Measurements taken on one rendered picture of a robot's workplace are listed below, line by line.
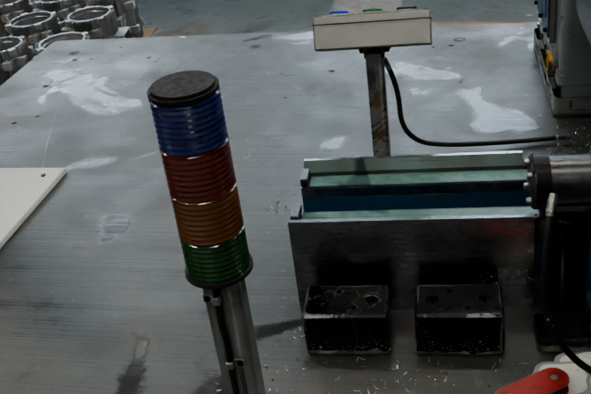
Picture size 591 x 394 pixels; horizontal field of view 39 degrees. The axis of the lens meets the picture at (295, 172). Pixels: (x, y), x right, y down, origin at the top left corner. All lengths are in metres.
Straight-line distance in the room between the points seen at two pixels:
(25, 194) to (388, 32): 0.67
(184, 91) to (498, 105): 0.96
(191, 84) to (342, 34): 0.57
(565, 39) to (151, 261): 0.76
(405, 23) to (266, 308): 0.45
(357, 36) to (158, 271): 0.44
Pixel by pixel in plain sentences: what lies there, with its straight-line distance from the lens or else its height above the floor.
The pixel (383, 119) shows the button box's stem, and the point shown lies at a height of 0.91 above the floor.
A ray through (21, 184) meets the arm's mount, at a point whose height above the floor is 0.81.
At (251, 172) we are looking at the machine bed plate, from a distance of 1.41.
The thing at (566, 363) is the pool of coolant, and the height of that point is 0.80.
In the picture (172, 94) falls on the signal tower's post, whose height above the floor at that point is 1.22.
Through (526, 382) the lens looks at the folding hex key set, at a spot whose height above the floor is 0.82.
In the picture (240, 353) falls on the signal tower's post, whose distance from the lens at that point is 0.84.
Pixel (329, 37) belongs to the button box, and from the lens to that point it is 1.24.
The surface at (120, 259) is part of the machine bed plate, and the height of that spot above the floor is 0.80.
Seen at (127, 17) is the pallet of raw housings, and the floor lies 0.46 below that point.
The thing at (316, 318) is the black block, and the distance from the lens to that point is 0.99.
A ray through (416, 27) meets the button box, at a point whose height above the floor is 1.05.
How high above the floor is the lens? 1.48
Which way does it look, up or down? 29 degrees down
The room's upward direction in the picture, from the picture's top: 8 degrees counter-clockwise
